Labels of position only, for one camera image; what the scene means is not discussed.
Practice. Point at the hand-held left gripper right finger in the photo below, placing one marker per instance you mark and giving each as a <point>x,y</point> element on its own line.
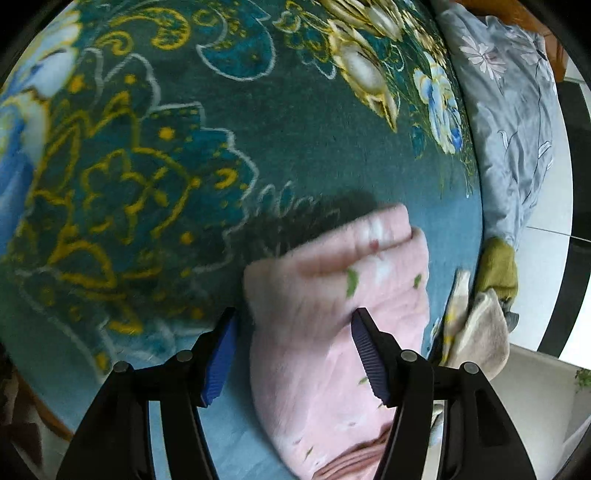
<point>369,357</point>

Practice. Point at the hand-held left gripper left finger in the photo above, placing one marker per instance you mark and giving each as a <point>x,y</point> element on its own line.
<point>220,357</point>

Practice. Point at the pink fleece garment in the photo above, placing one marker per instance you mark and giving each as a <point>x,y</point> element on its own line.
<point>318,323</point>

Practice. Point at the beige cloth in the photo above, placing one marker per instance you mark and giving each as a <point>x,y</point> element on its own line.
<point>480,330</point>

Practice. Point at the olive green cloth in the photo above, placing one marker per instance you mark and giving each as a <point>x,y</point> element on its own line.
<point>497,266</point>

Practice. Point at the teal floral blanket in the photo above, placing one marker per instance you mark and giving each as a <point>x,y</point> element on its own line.
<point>194,152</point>

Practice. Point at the green plant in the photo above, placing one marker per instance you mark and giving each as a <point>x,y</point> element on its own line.
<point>583,379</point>

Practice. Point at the grey floral quilt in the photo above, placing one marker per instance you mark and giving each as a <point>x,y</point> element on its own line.
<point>508,115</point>

